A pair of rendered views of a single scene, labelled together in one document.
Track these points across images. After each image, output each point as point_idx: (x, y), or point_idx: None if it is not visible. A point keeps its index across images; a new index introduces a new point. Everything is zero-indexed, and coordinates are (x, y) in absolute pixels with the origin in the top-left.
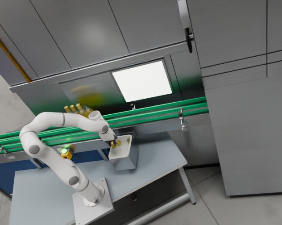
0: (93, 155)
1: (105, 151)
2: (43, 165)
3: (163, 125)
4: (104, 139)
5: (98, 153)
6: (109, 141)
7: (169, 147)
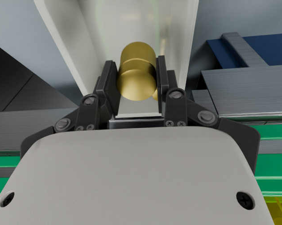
0: (281, 50)
1: (231, 60)
2: None
3: (3, 133)
4: (177, 189)
5: (259, 55)
6: (160, 108)
7: (44, 65)
